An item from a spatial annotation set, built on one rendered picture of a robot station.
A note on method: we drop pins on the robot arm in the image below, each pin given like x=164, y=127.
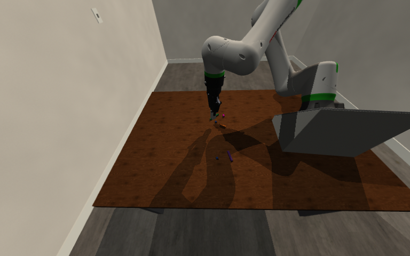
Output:
x=317, y=83

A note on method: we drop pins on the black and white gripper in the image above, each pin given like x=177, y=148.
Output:
x=213, y=101

